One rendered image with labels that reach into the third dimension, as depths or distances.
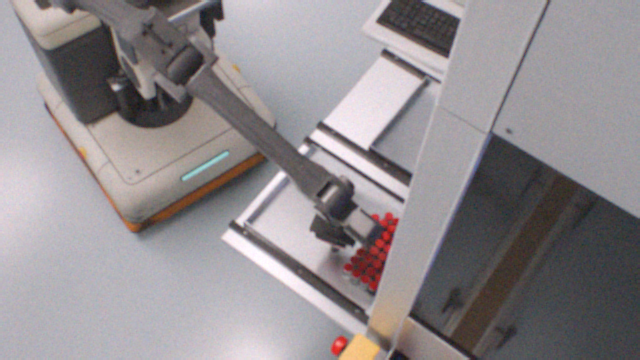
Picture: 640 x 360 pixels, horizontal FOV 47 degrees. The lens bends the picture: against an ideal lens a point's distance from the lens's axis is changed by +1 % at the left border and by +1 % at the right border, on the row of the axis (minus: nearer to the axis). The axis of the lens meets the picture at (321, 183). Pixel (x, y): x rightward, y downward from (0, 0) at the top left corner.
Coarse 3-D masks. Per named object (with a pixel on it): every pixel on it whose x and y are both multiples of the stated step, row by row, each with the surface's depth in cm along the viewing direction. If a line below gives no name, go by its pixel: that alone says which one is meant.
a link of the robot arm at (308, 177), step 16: (208, 48) 134; (208, 64) 133; (160, 80) 132; (192, 80) 132; (208, 80) 133; (176, 96) 133; (208, 96) 133; (224, 96) 133; (224, 112) 134; (240, 112) 134; (240, 128) 135; (256, 128) 135; (272, 128) 136; (256, 144) 135; (272, 144) 135; (288, 144) 136; (272, 160) 137; (288, 160) 136; (304, 160) 137; (288, 176) 139; (304, 176) 137; (320, 176) 137; (336, 176) 138; (304, 192) 137; (320, 192) 139; (336, 192) 138; (352, 192) 139; (320, 208) 139; (336, 208) 139
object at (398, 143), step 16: (432, 80) 186; (416, 96) 188; (432, 96) 188; (400, 112) 184; (416, 112) 185; (384, 128) 179; (400, 128) 183; (416, 128) 183; (384, 144) 181; (400, 144) 181; (416, 144) 181; (384, 160) 177; (400, 160) 179; (416, 160) 179
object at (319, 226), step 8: (320, 216) 156; (312, 224) 155; (320, 224) 155; (328, 224) 150; (320, 232) 154; (328, 232) 153; (336, 232) 152; (344, 232) 153; (336, 240) 154; (344, 240) 153; (352, 240) 153
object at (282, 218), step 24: (312, 144) 176; (336, 168) 177; (288, 192) 173; (360, 192) 174; (384, 192) 171; (264, 216) 170; (288, 216) 170; (312, 216) 171; (264, 240) 166; (288, 240) 168; (312, 240) 168; (312, 264) 165; (336, 264) 165; (336, 288) 159
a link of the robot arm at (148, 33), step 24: (72, 0) 148; (96, 0) 140; (120, 0) 137; (120, 24) 132; (144, 24) 128; (168, 24) 129; (144, 48) 129; (168, 48) 131; (192, 48) 132; (168, 72) 131
